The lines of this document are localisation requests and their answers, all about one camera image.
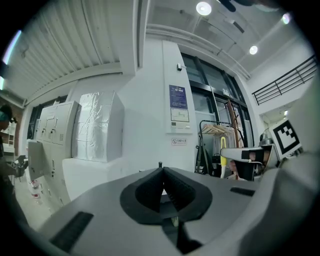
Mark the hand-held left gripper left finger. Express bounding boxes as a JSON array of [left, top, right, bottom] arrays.
[[39, 166, 181, 256]]

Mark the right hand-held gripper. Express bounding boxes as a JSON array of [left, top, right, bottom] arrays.
[[219, 119, 304, 182]]

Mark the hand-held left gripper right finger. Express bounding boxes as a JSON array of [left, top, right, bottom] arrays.
[[163, 166, 263, 254]]

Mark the yellow and white brush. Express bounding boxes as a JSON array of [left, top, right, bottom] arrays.
[[219, 136, 229, 179]]

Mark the row of wooden hangers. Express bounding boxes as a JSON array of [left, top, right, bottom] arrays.
[[200, 124, 236, 137]]

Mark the black tote bag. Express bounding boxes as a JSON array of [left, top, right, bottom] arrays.
[[194, 144, 213, 176]]

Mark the black clothes rack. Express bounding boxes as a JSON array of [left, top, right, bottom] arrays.
[[197, 119, 239, 177]]

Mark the silver metal object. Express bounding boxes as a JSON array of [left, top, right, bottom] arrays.
[[258, 132, 275, 147]]

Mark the wooden coat stand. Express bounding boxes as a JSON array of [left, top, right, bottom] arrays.
[[224, 99, 245, 149]]

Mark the small prohibition sign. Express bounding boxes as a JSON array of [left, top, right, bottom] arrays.
[[171, 137, 189, 147]]

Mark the black balcony railing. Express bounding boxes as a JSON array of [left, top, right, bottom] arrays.
[[251, 54, 319, 106]]

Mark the plastic-wrapped white cabinet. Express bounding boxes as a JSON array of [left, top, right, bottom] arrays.
[[71, 90, 125, 163]]

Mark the grey metal locker cabinet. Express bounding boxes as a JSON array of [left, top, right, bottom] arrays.
[[26, 99, 82, 210]]

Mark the white wall notice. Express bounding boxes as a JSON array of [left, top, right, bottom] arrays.
[[170, 107, 191, 131]]

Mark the blue wall poster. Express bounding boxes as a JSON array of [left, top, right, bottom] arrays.
[[168, 84, 189, 110]]

